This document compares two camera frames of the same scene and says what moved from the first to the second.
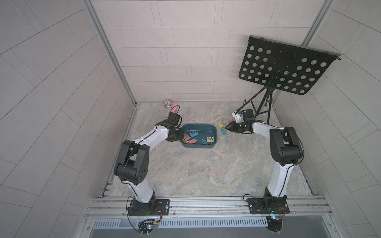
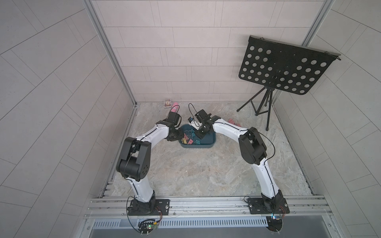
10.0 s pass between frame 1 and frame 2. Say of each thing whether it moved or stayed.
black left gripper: stayed
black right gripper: moved
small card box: stayed
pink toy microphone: stayed
